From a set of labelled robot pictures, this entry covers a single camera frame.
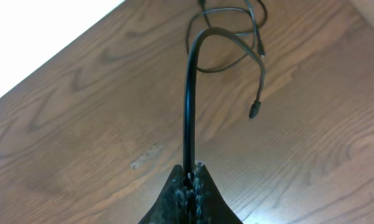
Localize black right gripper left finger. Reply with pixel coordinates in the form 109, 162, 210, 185
139, 165, 188, 224

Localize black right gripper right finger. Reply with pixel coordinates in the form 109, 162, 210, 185
192, 162, 242, 224

